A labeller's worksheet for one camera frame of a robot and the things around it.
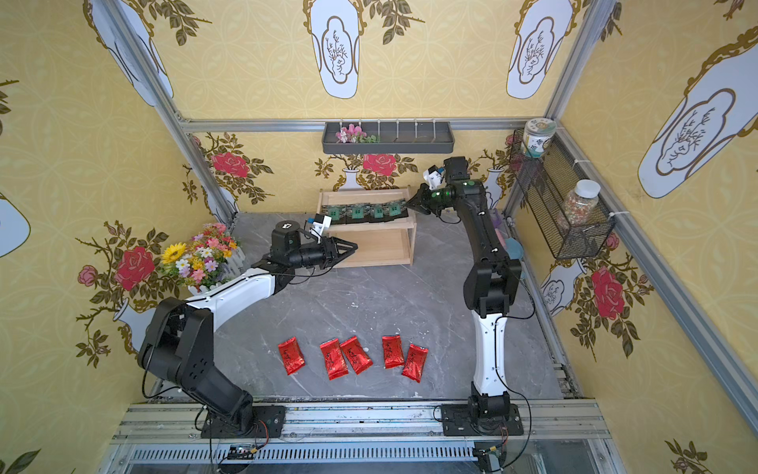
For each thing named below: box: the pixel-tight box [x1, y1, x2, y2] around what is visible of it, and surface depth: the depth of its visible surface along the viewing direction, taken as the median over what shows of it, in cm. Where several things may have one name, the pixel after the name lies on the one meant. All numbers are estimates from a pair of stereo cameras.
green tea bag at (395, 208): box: [388, 202, 402, 217], surface depth 93 cm
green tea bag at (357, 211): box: [352, 205, 365, 220], surface depth 94 cm
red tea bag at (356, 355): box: [339, 335, 374, 376], surface depth 85 cm
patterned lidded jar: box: [522, 117, 558, 158], surface depth 87 cm
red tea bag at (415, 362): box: [401, 343, 429, 384], surface depth 83 cm
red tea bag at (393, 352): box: [380, 334, 406, 370], surface depth 85 cm
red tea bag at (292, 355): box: [277, 336, 306, 377], surface depth 85 cm
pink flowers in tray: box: [334, 123, 378, 144], surface depth 89 cm
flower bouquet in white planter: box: [160, 223, 239, 294], surface depth 89 cm
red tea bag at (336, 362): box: [319, 337, 350, 382], surface depth 84 cm
